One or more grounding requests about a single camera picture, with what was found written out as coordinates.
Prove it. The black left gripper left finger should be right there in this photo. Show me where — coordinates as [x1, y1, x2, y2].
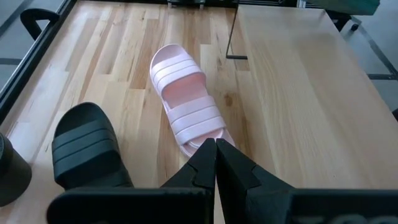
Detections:
[161, 138, 217, 195]

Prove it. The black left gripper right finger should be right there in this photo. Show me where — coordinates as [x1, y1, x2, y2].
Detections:
[216, 138, 295, 224]

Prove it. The pink rubber slide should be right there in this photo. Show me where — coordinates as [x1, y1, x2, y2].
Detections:
[149, 43, 236, 159]

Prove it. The black rubber slide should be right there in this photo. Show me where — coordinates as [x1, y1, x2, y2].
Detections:
[51, 101, 135, 191]

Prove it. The teal rubber slide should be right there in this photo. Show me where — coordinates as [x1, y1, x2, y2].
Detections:
[306, 0, 381, 16]

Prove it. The black plant pot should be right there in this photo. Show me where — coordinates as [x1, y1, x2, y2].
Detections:
[0, 133, 33, 208]

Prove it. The wooden shelf with black frame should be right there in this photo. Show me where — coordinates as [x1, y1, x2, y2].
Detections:
[225, 3, 398, 190]

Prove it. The black aluminium table frame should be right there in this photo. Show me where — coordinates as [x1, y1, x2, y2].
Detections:
[0, 0, 398, 125]

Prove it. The black camera bracket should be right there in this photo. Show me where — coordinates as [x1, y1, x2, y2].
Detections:
[20, 8, 60, 41]

